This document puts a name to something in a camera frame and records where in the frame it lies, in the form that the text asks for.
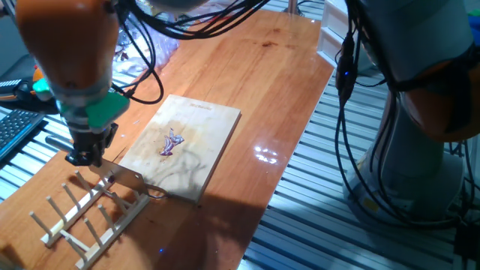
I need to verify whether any clear plastic bag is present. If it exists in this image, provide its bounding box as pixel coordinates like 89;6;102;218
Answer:
111;16;182;76

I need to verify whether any aluminium frame post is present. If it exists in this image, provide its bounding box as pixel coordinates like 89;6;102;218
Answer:
282;0;305;17

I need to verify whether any steel cleaver knife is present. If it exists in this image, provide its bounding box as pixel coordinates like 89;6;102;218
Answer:
44;135;149;197

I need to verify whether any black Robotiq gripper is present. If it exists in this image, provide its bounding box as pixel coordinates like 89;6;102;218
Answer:
64;125;114;169

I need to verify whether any black computer keyboard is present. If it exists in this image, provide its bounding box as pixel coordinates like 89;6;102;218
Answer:
0;109;47;161

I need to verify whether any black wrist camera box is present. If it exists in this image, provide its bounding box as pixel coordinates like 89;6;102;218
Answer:
104;123;119;149

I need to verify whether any red onion wedge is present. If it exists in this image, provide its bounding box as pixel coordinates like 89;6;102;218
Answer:
159;127;186;158

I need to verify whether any white plastic drawer box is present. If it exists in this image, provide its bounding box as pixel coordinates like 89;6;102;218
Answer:
316;0;376;74

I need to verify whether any orange black teach pendant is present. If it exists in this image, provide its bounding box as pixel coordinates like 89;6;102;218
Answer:
0;66;47;103

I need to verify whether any wooden peg dish rack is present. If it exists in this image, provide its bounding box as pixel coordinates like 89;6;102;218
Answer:
28;170;152;270

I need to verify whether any green gripper mount plate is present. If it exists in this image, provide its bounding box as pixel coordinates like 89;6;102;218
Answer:
31;77;131;133

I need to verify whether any blue plastic bag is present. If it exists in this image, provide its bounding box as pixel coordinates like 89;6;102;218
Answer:
466;8;480;37

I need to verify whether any wooden cutting board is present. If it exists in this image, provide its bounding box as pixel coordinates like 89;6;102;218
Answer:
118;94;242;205

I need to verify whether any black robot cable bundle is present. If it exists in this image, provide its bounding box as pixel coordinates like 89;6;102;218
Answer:
110;0;477;230

